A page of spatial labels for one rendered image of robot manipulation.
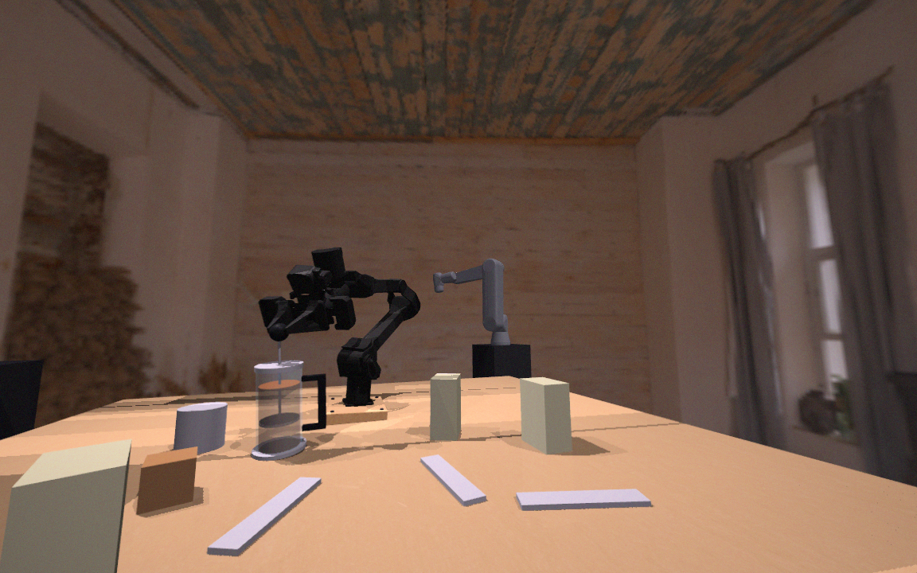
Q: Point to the french press coffee maker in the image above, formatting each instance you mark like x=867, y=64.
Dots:
x=279, y=423

